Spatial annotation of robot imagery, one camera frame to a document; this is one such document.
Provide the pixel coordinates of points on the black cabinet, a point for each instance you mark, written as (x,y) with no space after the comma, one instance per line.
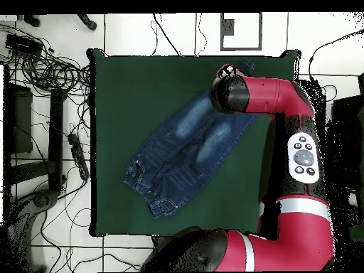
(348,128)

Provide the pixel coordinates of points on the black power strip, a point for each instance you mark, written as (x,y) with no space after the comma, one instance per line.
(78,155)

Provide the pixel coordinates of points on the black electronics box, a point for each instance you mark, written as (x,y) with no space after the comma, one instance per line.
(22,44)

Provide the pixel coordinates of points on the grey square frame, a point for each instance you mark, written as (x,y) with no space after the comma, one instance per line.
(227,27)

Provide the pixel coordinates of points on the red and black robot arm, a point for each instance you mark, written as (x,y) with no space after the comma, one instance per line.
(284,241)

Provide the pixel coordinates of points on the black stand foot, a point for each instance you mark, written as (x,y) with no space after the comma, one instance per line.
(86,22)
(31,20)

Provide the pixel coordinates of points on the grey chair base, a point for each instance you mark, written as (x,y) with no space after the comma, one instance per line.
(25,216)

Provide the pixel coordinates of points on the dark green table cloth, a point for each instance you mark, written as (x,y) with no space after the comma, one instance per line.
(142,99)

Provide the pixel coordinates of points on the black frame stand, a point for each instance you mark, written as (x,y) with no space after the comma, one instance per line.
(56,136)

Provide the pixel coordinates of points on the blue denim jeans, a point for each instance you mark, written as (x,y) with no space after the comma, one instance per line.
(184,148)

